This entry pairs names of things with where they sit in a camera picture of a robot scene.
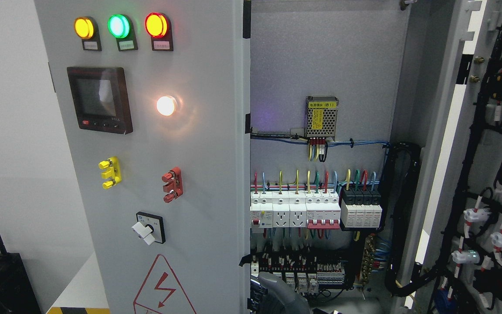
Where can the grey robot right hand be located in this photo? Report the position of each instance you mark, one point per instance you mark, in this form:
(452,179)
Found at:
(271,295)

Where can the grey cabinet door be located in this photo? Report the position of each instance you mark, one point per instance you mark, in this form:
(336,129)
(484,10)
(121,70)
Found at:
(447,228)
(206,228)

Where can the relay terminal row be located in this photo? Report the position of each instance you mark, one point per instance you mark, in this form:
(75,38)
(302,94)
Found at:
(307,271)

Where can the white socket breaker row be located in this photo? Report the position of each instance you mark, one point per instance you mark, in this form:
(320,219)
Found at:
(277,209)

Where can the brass ground bar right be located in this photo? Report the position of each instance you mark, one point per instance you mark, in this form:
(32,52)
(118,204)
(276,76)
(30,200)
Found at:
(367,260)

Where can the red electric warning sticker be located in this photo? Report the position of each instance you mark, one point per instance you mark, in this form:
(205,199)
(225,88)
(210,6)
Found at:
(161,292)

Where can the black white surge protector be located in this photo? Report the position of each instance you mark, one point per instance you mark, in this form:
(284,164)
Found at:
(360,209)

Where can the metal mesh power supply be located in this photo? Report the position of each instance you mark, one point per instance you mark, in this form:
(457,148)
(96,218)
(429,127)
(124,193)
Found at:
(321,118)

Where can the white glowing indicator lamp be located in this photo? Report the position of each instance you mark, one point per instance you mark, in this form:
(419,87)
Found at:
(166,105)

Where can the black box at left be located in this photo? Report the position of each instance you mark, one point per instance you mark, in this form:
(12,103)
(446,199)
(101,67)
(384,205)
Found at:
(16,293)

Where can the black digital power meter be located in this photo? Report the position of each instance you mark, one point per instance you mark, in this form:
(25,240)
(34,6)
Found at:
(101,99)

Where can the red indicator lamp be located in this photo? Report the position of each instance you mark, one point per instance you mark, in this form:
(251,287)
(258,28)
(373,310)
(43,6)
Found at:
(160,29)

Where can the green indicator lamp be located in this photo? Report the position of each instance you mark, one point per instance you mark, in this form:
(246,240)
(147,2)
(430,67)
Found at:
(121,28)

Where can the yellow indicator lamp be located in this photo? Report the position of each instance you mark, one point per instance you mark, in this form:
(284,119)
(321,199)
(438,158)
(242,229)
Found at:
(87,29)

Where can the red handle circuit breaker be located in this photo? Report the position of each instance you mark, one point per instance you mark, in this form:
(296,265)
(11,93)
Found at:
(323,211)

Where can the white rotary selector switch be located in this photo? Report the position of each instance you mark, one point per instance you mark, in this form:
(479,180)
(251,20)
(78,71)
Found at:
(149,228)

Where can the red terminal post block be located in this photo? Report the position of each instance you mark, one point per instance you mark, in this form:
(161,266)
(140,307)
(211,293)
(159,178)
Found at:
(173,184)

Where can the yellow terminal post block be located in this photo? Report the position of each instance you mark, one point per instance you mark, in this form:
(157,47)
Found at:
(111,172)

